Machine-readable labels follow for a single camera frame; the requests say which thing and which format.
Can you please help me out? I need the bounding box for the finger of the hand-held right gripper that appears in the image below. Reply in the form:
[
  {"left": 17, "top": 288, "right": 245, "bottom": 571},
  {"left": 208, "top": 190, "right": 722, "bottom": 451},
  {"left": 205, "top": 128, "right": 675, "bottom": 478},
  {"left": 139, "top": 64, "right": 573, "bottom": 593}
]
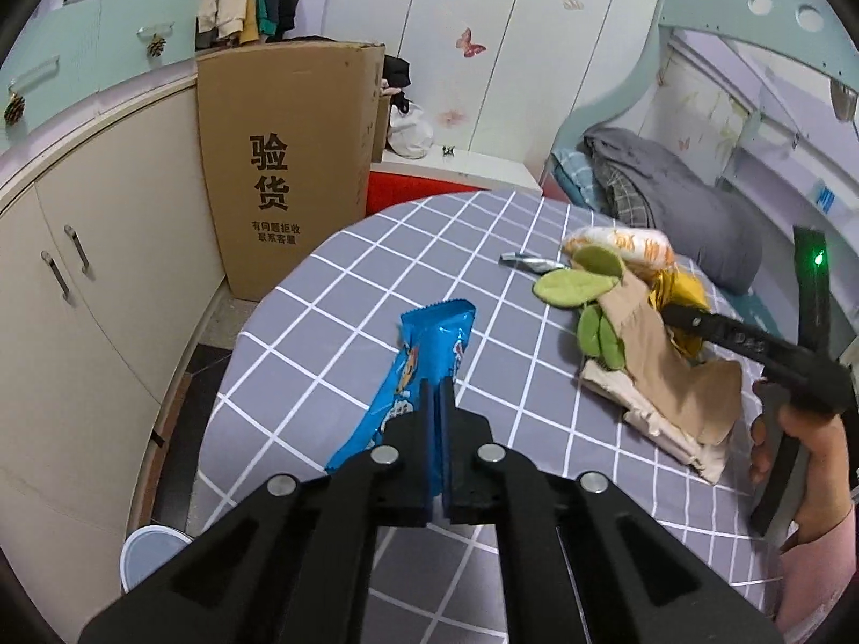
[{"left": 661, "top": 304, "right": 804, "bottom": 378}]

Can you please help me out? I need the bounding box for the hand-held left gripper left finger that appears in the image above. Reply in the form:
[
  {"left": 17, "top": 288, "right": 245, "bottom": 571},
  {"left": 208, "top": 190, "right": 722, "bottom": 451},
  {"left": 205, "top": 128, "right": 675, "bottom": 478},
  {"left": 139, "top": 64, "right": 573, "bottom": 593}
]
[{"left": 77, "top": 379, "right": 440, "bottom": 644}]

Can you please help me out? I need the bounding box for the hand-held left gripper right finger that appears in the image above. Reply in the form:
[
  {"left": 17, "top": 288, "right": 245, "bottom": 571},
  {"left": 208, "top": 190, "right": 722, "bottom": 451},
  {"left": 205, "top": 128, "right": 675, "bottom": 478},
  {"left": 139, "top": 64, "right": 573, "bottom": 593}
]
[{"left": 439, "top": 376, "right": 786, "bottom": 644}]

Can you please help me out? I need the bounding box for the yellow packet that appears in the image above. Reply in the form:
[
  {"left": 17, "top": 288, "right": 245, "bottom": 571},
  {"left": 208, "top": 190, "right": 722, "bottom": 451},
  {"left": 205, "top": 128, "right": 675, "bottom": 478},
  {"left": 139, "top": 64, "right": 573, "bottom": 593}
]
[{"left": 647, "top": 268, "right": 714, "bottom": 364}]

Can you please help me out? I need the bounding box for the blue snack wrapper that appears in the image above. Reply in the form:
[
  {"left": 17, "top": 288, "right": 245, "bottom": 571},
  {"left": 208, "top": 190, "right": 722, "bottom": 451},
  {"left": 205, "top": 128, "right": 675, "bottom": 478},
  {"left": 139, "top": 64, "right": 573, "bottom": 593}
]
[{"left": 325, "top": 299, "right": 477, "bottom": 474}]

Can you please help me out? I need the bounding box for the pale blue waste bin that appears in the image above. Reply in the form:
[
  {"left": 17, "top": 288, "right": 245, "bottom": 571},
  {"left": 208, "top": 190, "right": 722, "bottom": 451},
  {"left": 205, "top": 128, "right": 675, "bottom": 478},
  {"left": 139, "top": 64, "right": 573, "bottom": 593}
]
[{"left": 121, "top": 526, "right": 193, "bottom": 595}]

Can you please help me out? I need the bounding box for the person's right forearm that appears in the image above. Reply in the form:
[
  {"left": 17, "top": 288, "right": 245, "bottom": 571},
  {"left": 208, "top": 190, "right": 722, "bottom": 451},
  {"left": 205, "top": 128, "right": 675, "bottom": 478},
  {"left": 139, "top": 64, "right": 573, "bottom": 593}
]
[{"left": 775, "top": 502, "right": 859, "bottom": 640}]

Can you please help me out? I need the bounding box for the person's right hand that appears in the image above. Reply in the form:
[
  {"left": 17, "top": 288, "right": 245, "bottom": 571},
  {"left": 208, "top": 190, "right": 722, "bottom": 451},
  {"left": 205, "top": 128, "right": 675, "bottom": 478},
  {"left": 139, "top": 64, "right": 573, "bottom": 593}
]
[{"left": 748, "top": 379, "right": 859, "bottom": 546}]

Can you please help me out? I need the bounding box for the teal printed bedsheet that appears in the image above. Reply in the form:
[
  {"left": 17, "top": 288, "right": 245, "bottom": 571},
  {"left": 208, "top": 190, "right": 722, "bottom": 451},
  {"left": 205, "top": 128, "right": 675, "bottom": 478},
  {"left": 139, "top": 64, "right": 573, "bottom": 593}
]
[{"left": 725, "top": 287, "right": 796, "bottom": 346}]

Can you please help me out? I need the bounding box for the tan stocking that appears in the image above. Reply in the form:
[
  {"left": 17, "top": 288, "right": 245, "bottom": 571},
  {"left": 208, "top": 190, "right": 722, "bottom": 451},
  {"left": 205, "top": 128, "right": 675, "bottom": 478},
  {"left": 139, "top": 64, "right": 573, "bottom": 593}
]
[{"left": 596, "top": 275, "right": 744, "bottom": 448}]

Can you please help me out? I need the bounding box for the cream cloth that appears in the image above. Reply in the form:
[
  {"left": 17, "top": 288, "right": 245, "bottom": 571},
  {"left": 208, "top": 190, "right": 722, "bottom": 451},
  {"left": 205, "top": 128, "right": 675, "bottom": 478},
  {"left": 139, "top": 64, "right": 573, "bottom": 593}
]
[{"left": 580, "top": 358, "right": 734, "bottom": 485}]

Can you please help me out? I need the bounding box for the grey blanket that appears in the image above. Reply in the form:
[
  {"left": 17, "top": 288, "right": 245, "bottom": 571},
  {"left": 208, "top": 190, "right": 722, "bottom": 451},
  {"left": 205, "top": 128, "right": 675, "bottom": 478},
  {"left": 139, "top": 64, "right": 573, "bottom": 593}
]
[{"left": 583, "top": 127, "right": 767, "bottom": 296}]

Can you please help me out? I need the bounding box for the orange white snack bag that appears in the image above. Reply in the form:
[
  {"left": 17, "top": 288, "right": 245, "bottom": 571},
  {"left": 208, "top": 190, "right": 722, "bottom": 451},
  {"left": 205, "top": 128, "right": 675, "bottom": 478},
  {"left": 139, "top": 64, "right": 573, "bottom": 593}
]
[{"left": 560, "top": 224, "right": 676, "bottom": 283}]

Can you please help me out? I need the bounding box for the green plush leaf toy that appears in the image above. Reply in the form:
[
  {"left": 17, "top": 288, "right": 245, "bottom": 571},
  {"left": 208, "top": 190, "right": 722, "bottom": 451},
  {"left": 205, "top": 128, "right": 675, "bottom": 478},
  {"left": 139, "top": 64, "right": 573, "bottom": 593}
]
[{"left": 533, "top": 245, "right": 629, "bottom": 374}]

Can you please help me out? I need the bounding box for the grey checked tablecloth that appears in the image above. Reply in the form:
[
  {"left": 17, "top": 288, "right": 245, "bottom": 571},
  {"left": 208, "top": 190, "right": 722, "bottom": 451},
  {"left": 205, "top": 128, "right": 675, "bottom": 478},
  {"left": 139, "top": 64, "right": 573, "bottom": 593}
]
[{"left": 194, "top": 189, "right": 806, "bottom": 619}]

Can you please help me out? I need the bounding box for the silver tube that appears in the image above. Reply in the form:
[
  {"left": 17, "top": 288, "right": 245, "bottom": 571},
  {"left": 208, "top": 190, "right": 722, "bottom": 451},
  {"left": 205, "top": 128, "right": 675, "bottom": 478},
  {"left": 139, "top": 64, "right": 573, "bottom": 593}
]
[{"left": 500, "top": 251, "right": 566, "bottom": 276}]

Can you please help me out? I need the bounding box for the blue plaid pillow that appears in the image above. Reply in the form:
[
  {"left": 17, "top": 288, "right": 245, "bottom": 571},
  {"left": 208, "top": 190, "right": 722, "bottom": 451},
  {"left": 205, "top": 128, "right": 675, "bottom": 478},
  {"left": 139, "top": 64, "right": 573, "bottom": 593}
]
[{"left": 551, "top": 149, "right": 606, "bottom": 206}]

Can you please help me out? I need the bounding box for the red storage box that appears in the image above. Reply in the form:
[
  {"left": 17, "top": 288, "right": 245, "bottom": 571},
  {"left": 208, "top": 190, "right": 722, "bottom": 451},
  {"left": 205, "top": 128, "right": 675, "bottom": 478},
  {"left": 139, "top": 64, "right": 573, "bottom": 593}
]
[{"left": 366, "top": 171, "right": 492, "bottom": 213}]

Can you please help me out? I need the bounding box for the white low platform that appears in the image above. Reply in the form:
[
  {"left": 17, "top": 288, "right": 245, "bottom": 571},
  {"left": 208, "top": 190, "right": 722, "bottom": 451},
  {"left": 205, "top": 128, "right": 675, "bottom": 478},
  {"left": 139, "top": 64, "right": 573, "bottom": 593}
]
[{"left": 371, "top": 146, "right": 542, "bottom": 197}]

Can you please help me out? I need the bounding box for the hanging oval object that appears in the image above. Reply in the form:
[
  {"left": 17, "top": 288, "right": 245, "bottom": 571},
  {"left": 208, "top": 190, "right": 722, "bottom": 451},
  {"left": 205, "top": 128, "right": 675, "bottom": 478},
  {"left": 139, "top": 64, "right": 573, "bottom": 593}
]
[{"left": 828, "top": 77, "right": 859, "bottom": 123}]

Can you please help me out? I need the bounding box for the white plastic bag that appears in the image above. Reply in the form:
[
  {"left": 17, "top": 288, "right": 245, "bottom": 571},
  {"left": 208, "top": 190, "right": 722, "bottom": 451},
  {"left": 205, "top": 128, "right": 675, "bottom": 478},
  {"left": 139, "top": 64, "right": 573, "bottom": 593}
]
[{"left": 389, "top": 104, "right": 435, "bottom": 159}]

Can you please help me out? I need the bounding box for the small cardboard box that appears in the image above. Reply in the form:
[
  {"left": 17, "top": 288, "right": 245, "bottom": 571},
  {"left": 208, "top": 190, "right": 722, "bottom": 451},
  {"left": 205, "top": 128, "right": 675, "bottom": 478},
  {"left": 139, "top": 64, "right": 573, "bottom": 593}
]
[{"left": 371, "top": 94, "right": 394, "bottom": 163}]

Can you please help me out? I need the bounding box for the large cardboard box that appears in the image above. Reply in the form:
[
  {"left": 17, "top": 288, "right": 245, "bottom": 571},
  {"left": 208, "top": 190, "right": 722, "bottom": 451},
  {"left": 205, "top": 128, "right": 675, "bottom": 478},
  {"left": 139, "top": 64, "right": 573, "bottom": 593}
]
[{"left": 196, "top": 40, "right": 387, "bottom": 302}]

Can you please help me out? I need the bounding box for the black clothing pile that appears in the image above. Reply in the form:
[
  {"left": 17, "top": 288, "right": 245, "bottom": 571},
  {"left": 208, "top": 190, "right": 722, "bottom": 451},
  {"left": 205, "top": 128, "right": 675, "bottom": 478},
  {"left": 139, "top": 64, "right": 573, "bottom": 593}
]
[{"left": 382, "top": 57, "right": 412, "bottom": 112}]

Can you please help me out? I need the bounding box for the cream low cabinet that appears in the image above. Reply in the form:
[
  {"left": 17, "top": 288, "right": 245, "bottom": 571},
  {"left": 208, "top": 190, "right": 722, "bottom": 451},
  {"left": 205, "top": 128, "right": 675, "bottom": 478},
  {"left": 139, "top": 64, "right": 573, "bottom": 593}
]
[{"left": 0, "top": 70, "right": 227, "bottom": 618}]

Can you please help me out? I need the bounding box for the white panel wardrobe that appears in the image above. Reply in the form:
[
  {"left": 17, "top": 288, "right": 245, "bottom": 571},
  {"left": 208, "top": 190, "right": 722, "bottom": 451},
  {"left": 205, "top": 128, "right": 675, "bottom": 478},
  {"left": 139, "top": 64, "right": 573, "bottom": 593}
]
[{"left": 321, "top": 0, "right": 667, "bottom": 177}]

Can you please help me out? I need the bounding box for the teal drawer unit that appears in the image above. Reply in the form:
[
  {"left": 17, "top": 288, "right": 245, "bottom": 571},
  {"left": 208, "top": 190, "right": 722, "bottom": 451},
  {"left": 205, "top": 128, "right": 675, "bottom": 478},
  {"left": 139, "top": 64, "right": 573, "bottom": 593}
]
[{"left": 0, "top": 0, "right": 206, "bottom": 157}]

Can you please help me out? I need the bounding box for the teal bunk bed frame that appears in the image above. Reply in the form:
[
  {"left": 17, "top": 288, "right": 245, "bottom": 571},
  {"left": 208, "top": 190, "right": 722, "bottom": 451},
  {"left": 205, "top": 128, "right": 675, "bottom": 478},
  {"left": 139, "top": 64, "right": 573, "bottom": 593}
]
[{"left": 545, "top": 0, "right": 859, "bottom": 283}]

